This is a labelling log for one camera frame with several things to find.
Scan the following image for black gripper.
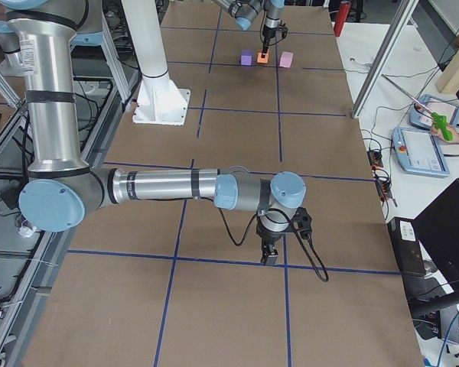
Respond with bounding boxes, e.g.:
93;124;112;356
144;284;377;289
262;25;278;56
256;220;284;265

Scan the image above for orange foam cube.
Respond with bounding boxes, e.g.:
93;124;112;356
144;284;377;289
256;51;269;64

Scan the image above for green handled reacher grabber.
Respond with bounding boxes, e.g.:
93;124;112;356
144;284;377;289
382;74;453;141

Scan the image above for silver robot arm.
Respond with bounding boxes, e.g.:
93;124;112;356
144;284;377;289
4;1;311;265
214;0;288;57

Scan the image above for person's hand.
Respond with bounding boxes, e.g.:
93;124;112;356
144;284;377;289
430;124;459;144

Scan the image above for dark purple foam cube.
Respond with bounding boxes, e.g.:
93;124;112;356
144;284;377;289
240;50;253;67

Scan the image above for pink foam cube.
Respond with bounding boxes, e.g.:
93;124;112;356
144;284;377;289
279;51;294;69

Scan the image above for red cylinder tube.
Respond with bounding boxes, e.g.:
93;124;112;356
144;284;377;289
334;1;351;37

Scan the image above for orange black power strip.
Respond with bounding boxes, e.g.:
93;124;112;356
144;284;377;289
367;149;397;206

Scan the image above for black computer box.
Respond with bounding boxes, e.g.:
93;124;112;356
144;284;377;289
387;217;426;278

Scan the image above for far blue teach pendant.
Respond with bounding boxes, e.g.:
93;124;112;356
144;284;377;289
409;94;459;129

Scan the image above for blue teach pendant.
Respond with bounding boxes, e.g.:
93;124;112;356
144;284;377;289
409;94;459;129
392;127;450;178

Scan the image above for black computer monitor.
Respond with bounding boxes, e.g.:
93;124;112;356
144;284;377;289
409;177;459;320

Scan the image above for white desk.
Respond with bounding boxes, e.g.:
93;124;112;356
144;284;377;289
328;21;459;367

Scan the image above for near blue teach pendant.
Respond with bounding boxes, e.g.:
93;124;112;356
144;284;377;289
392;127;450;178

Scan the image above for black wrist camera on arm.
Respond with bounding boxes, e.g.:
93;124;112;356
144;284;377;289
292;206;312;240
278;21;288;40

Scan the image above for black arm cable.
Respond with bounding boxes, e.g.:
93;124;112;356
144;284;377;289
216;208;330;283

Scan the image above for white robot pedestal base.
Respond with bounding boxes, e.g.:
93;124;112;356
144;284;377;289
122;0;190;125

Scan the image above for aluminium frame post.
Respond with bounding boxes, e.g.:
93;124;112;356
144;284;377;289
351;0;419;119

